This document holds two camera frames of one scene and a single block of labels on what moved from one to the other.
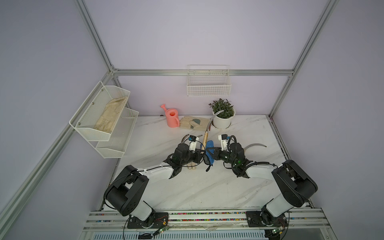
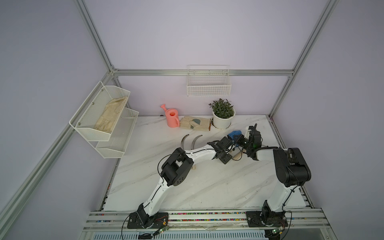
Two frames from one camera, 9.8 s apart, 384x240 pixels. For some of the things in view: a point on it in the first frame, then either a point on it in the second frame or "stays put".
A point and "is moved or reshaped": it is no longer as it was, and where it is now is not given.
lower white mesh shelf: [115, 147] stays put
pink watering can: [172, 116] stays put
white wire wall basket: [208, 80] stays put
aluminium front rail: [235, 223] stays put
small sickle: [183, 138] stays put
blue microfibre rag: [209, 144] is moved or reshaped
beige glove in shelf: [106, 121] stays put
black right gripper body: [224, 156] to [244, 142]
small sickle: [206, 132] is moved or reshaped
